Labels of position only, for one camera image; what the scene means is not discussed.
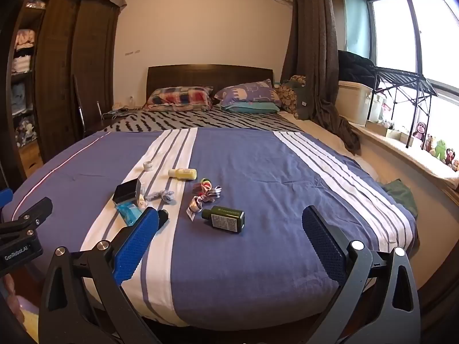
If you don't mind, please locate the purple elephant print pillow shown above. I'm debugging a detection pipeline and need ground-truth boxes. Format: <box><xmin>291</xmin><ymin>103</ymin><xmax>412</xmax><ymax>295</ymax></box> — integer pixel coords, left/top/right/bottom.
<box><xmin>214</xmin><ymin>79</ymin><xmax>282</xmax><ymax>110</ymax></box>

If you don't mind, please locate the dark green bottle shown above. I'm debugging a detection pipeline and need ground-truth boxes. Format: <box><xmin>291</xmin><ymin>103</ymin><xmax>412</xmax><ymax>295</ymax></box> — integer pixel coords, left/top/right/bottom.
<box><xmin>201</xmin><ymin>206</ymin><xmax>245</xmax><ymax>235</ymax></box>

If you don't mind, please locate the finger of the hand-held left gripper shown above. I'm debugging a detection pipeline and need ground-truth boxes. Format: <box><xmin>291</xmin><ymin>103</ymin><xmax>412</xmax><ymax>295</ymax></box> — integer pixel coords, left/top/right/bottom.
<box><xmin>0</xmin><ymin>197</ymin><xmax>54</xmax><ymax>239</ymax></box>
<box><xmin>0</xmin><ymin>188</ymin><xmax>13</xmax><ymax>220</ymax></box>

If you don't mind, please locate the striped paper wrapper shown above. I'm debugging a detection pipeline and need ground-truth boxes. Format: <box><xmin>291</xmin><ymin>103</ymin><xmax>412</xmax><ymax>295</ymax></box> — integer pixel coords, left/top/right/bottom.
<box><xmin>186</xmin><ymin>196</ymin><xmax>205</xmax><ymax>220</ymax></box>

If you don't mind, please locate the black metal stand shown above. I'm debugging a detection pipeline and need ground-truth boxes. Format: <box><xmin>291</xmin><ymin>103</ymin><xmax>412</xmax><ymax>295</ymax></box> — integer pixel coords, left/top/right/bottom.
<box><xmin>73</xmin><ymin>75</ymin><xmax>87</xmax><ymax>139</ymax></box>

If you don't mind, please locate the monkey plush toy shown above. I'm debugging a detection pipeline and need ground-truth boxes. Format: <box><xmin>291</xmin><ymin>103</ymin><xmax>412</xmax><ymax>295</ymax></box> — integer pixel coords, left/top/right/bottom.
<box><xmin>412</xmin><ymin>121</ymin><xmax>430</xmax><ymax>142</ymax></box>

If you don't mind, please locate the stack of blue clothes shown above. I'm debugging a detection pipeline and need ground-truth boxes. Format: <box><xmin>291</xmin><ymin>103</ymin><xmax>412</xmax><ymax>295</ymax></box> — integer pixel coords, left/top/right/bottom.
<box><xmin>10</xmin><ymin>82</ymin><xmax>28</xmax><ymax>112</ymax></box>

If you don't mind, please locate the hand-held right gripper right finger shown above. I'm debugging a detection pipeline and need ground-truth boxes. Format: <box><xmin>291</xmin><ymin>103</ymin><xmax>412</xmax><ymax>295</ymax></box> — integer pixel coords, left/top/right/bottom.
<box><xmin>297</xmin><ymin>206</ymin><xmax>422</xmax><ymax>344</ymax></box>

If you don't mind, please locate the dark wooden headboard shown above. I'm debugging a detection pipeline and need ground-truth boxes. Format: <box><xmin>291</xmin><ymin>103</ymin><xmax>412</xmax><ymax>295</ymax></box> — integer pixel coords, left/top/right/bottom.
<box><xmin>147</xmin><ymin>64</ymin><xmax>275</xmax><ymax>107</ymax></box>

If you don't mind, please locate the yellow bottle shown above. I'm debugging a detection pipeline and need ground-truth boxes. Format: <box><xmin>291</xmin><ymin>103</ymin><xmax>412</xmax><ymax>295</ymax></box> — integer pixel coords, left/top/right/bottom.
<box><xmin>168</xmin><ymin>168</ymin><xmax>198</xmax><ymax>181</ymax></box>

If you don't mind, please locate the green frog plush toy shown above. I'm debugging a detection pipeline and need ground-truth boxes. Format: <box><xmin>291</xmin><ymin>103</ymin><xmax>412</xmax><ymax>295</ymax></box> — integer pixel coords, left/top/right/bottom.
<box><xmin>432</xmin><ymin>139</ymin><xmax>448</xmax><ymax>160</ymax></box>

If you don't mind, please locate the plaid pillow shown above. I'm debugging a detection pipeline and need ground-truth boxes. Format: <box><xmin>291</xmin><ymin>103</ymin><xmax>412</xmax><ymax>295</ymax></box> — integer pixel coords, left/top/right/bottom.
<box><xmin>143</xmin><ymin>86</ymin><xmax>214</xmax><ymax>112</ymax></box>

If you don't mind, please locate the green cloth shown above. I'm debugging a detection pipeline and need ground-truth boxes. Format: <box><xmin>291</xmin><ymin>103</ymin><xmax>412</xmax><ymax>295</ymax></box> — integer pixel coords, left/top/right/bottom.
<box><xmin>380</xmin><ymin>179</ymin><xmax>419</xmax><ymax>218</ymax></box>

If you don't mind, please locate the zebra pattern bed sheet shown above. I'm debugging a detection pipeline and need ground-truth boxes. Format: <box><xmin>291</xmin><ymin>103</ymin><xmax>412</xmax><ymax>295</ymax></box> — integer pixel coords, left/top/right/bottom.
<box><xmin>103</xmin><ymin>109</ymin><xmax>305</xmax><ymax>134</ymax></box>

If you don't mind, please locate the brown curtain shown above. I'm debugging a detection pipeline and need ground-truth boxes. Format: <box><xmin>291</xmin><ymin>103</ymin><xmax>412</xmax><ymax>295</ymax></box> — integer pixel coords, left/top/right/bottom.
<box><xmin>281</xmin><ymin>0</ymin><xmax>361</xmax><ymax>155</ymax></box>

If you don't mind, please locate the blue white striped blanket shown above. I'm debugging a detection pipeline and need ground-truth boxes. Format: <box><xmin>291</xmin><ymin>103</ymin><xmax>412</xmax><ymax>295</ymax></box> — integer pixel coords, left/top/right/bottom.
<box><xmin>12</xmin><ymin>128</ymin><xmax>418</xmax><ymax>327</ymax></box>

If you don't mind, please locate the white cable bundle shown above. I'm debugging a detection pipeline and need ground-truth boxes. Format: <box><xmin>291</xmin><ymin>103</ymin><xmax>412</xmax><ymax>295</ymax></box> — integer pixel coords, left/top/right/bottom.
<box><xmin>103</xmin><ymin>102</ymin><xmax>145</xmax><ymax>120</ymax></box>

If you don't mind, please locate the brown plush toy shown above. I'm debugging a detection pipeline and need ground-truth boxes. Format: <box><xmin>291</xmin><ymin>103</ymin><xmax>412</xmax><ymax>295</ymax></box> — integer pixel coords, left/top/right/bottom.
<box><xmin>445</xmin><ymin>147</ymin><xmax>459</xmax><ymax>172</ymax></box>

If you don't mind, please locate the black box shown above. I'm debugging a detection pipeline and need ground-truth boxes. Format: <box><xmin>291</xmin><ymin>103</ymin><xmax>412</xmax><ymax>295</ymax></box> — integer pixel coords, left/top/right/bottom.
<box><xmin>112</xmin><ymin>178</ymin><xmax>144</xmax><ymax>207</ymax></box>

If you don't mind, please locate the black coat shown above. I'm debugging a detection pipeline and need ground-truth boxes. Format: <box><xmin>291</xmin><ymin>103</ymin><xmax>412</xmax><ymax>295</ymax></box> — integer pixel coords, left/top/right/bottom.
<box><xmin>338</xmin><ymin>50</ymin><xmax>378</xmax><ymax>87</ymax></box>

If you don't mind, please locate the stack of white clothes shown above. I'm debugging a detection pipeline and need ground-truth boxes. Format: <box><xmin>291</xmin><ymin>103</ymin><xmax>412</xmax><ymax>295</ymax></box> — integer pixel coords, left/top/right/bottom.
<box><xmin>12</xmin><ymin>57</ymin><xmax>34</xmax><ymax>74</ymax></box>

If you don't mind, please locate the black folding rack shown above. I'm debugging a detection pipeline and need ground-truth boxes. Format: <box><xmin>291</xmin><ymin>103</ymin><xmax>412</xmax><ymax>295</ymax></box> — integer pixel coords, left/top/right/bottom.
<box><xmin>372</xmin><ymin>66</ymin><xmax>439</xmax><ymax>150</ymax></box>

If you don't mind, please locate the brown patterned cushion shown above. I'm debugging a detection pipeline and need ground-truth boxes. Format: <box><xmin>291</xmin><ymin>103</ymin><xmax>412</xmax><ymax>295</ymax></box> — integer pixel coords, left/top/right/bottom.
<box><xmin>274</xmin><ymin>75</ymin><xmax>308</xmax><ymax>116</ymax></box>

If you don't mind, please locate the dark wooden wardrobe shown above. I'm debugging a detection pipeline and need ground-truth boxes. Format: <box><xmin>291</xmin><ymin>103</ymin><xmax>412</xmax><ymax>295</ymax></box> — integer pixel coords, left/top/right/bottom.
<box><xmin>5</xmin><ymin>0</ymin><xmax>121</xmax><ymax>180</ymax></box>

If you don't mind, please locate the window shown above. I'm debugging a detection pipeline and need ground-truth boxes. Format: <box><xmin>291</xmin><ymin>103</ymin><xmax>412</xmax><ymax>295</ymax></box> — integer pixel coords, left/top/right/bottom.
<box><xmin>369</xmin><ymin>0</ymin><xmax>459</xmax><ymax>105</ymax></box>

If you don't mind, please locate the teal roller blind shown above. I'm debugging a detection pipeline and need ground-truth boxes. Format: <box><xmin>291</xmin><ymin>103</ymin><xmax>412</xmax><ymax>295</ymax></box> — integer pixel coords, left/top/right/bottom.
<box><xmin>342</xmin><ymin>0</ymin><xmax>372</xmax><ymax>58</ymax></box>

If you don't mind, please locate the blue packet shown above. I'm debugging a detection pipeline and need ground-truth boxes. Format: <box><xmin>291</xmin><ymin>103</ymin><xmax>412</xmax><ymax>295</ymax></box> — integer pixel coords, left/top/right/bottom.
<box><xmin>115</xmin><ymin>202</ymin><xmax>145</xmax><ymax>227</ymax></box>

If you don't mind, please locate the colourful ribbon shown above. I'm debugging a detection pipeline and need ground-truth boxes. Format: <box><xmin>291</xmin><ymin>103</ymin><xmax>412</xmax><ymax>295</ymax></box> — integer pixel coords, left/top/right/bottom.
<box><xmin>193</xmin><ymin>178</ymin><xmax>222</xmax><ymax>200</ymax></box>

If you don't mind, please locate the white storage box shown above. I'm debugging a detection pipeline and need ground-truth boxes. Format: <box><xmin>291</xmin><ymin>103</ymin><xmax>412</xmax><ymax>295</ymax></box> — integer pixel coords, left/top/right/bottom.
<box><xmin>338</xmin><ymin>81</ymin><xmax>374</xmax><ymax>127</ymax></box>

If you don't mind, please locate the teal pillow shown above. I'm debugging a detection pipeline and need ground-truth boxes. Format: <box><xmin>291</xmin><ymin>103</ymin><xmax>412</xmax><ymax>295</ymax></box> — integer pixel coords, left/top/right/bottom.
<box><xmin>219</xmin><ymin>102</ymin><xmax>281</xmax><ymax>114</ymax></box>

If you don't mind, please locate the person's left forearm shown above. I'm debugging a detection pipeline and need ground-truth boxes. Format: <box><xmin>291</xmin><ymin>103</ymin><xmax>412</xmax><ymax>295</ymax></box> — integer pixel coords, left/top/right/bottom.
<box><xmin>0</xmin><ymin>276</ymin><xmax>23</xmax><ymax>328</ymax></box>

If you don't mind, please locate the stack of pink clothes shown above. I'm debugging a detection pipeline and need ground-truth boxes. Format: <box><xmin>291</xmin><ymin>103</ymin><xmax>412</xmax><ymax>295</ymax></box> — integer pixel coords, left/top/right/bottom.
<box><xmin>15</xmin><ymin>29</ymin><xmax>36</xmax><ymax>51</ymax></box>

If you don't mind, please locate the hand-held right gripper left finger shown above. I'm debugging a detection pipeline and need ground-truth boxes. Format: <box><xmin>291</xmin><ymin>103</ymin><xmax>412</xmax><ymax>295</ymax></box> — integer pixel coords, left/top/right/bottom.
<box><xmin>39</xmin><ymin>207</ymin><xmax>162</xmax><ymax>344</ymax></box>

